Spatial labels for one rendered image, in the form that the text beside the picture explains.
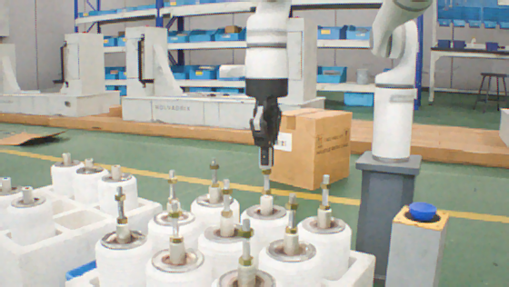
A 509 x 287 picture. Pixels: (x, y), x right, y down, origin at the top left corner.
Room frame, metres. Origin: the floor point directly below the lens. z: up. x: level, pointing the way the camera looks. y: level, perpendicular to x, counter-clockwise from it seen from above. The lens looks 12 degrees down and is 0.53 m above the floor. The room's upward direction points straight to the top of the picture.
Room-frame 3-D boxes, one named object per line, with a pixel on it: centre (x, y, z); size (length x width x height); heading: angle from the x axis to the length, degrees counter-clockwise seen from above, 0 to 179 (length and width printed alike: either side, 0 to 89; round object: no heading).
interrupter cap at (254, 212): (0.74, -0.03, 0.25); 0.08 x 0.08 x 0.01
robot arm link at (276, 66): (0.75, -0.01, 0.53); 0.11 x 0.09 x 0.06; 72
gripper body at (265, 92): (0.74, -0.03, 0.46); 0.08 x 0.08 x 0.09
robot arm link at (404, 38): (0.97, -0.34, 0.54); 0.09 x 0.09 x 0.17; 84
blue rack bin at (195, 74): (6.19, 0.64, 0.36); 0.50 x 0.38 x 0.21; 155
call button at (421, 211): (0.54, -0.24, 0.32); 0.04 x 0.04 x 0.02
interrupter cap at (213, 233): (0.64, 0.04, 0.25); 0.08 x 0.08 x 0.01
